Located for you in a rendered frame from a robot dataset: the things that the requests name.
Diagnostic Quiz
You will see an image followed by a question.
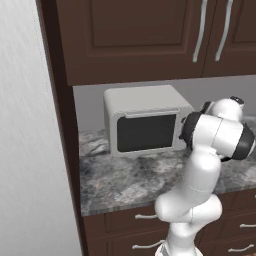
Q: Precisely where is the toaster oven glass door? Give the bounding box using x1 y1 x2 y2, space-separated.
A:
116 113 178 153

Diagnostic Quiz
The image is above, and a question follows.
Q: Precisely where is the white toaster oven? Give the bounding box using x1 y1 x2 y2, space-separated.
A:
103 84 195 158

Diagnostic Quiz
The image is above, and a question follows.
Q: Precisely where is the dark brown tall cabinet panel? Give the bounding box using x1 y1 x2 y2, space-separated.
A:
35 0 89 256

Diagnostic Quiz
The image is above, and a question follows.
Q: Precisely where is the dark brown drawer front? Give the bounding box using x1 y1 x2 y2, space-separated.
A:
104 205 170 234
217 189 256 216
213 235 256 256
209 210 256 243
107 229 172 256

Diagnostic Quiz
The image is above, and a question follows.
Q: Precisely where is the dark brown wall cupboard door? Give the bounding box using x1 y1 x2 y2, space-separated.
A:
202 0 256 78
55 0 218 87

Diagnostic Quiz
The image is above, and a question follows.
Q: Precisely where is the silver cupboard door handle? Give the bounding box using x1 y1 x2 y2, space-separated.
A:
214 0 234 63
192 0 209 64

